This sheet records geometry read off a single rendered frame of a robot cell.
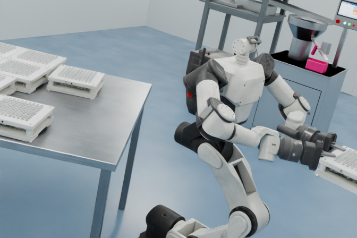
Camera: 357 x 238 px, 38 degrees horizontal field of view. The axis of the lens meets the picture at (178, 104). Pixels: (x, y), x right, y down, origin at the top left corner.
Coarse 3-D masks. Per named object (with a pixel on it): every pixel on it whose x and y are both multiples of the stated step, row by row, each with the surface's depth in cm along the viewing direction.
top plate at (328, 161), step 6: (336, 150) 212; (354, 150) 216; (324, 156) 204; (336, 156) 206; (324, 162) 200; (330, 162) 199; (336, 162) 200; (336, 168) 197; (342, 168) 196; (348, 168) 197; (354, 168) 198; (348, 174) 194; (354, 174) 193
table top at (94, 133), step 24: (24, 96) 250; (48, 96) 256; (72, 96) 263; (96, 96) 270; (120, 96) 277; (144, 96) 284; (72, 120) 235; (96, 120) 240; (120, 120) 246; (0, 144) 205; (24, 144) 204; (48, 144) 208; (72, 144) 212; (96, 144) 216; (120, 144) 221
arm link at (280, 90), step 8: (280, 80) 249; (272, 88) 249; (280, 88) 249; (288, 88) 250; (280, 96) 250; (288, 96) 250; (296, 96) 250; (280, 104) 254; (288, 104) 251; (304, 104) 248; (280, 112) 254
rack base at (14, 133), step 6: (48, 120) 223; (0, 126) 208; (6, 126) 210; (42, 126) 216; (0, 132) 206; (6, 132) 206; (12, 132) 206; (18, 132) 207; (24, 132) 208; (36, 132) 210; (18, 138) 206; (24, 138) 206; (30, 138) 205
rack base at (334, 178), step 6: (318, 174) 202; (324, 174) 201; (330, 174) 200; (336, 174) 201; (330, 180) 199; (336, 180) 198; (342, 180) 197; (348, 180) 198; (342, 186) 197; (348, 186) 195; (354, 186) 194; (354, 192) 194
